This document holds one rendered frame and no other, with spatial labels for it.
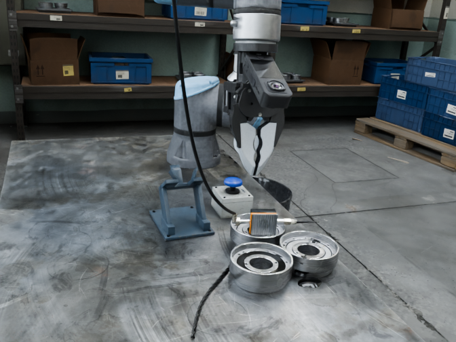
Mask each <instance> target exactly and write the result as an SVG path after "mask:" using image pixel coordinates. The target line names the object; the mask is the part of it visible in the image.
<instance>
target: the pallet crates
mask: <svg viewBox="0 0 456 342"><path fill-rule="evenodd" d="M407 58H408V62H407V63H406V64H407V66H406V72H405V75H381V76H382V78H381V81H380V82H381V85H380V90H379V96H378V97H379V98H378V102H377V110H376V114H375V117H370V118H367V117H364V118H357V119H356V124H355V128H354V132H355V133H357V134H360V135H362V136H365V137H367V138H370V139H372V140H375V141H377V142H379V143H382V144H385V145H387V146H389V147H392V148H395V149H397V150H399V151H402V152H405V153H408V154H409V155H412V156H415V157H418V158H419V159H422V160H425V161H427V162H430V163H432V164H435V165H437V166H440V167H442V168H445V169H447V170H450V171H452V172H456V60H452V59H448V58H440V57H435V56H424V57H407ZM418 58H425V60H422V59H418ZM397 76H399V79H394V78H392V77H397ZM373 127H375V128H378V130H380V131H382V132H385V133H388V134H391V135H393V136H395V139H394V142H393V141H390V140H388V139H385V138H382V137H380V136H377V135H374V134H371V133H372V128H373ZM414 143H415V144H417V145H420V146H422V147H425V148H428V149H431V150H433V151H436V152H439V153H441V154H442V157H441V160H439V159H436V158H435V157H431V156H429V155H426V154H424V153H421V152H418V151H416V150H413V149H412V148H413V145H414Z"/></svg>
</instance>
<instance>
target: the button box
mask: <svg viewBox="0 0 456 342"><path fill-rule="evenodd" d="M212 192H213V194H214V195H215V196H216V198H217V199H218V200H219V201H220V203H222V204H223V205H224V206H225V207H226V208H228V209H230V210H231V211H234V212H236V213H237V215H239V214H244V213H250V209H252V204H253V196H252V195H251V194H250V193H249V192H248V191H247V190H246V189H245V188H244V187H243V185H242V186H240V187H236V188H235V191H230V187H228V186H220V187H212ZM211 206H212V207H213V208H214V209H215V211H216V212H217V214H218V215H219V216H220V218H221V219H225V218H232V214H230V213H228V212H227V211H225V210H223V209H222V208H221V207H220V206H219V205H218V204H217V203H216V202H215V201H214V200H213V198H212V203H211Z"/></svg>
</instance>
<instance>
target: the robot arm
mask: <svg viewBox="0 0 456 342"><path fill-rule="evenodd" d="M176 5H181V6H191V7H213V8H220V9H231V10H233V20H232V21H231V22H230V25H231V26H233V40H234V41H235V43H233V51H234V54H235V57H234V68H233V72H232V73H231V74H230V75H229V76H228V77H227V81H224V83H219V82H220V81H219V79H218V77H211V76H199V77H189V78H185V89H186V95H187V104H188V109H189V116H190V121H191V128H192V132H193V138H194V141H195V147H196V150H197V155H198V157H199V162H200V164H201V167H202V169H207V168H213V167H215V166H217V165H219V164H220V162H221V152H220V149H219V145H218V142H217V139H216V127H217V126H219V127H228V128H231V131H232V134H233V136H234V147H235V150H236V151H237V152H238V153H239V155H240V159H241V161H242V164H243V166H244V167H245V169H246V171H247V172H248V173H249V175H251V176H254V175H255V176H256V175H258V174H259V173H260V171H261V170H262V169H263V168H264V166H265V164H266V163H267V161H268V159H269V158H270V156H271V154H272V152H273V149H274V147H275V146H276V145H277V143H278V140H279V138H280V135H281V133H282V130H283V128H284V109H287V108H288V105H289V102H290V99H291V97H292V92H291V90H290V88H289V87H288V84H287V83H286V81H285V79H284V77H283V75H282V74H281V72H280V70H279V68H278V66H277V64H276V63H275V61H274V59H273V57H272V56H271V55H268V52H270V53H277V52H278V44H276V42H278V41H280V29H281V7H282V0H176ZM256 129H257V135H256ZM253 141H254V147H253ZM254 149H255V150H256V154H257V157H256V161H255V162H254V154H255V150H254ZM167 162H168V163H169V164H171V165H179V166H180V168H186V169H195V168H196V167H197V164H196V160H195V156H194V154H193V149H192V146H191V140H190V136H189V131H188V126H187V119H186V115H185V107H184V102H183V93H182V88H181V81H178V82H177V83H176V86H175V95H174V133H173V136H172V140H171V141H170V145H169V147H168V150H167Z"/></svg>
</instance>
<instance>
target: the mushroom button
mask: <svg viewBox="0 0 456 342"><path fill-rule="evenodd" d="M224 184H225V185H226V186H228V187H230V191H235V188H236V187H240V186H242V180H241V179H240V178H237V177H228V178H226V179H225V180H224Z"/></svg>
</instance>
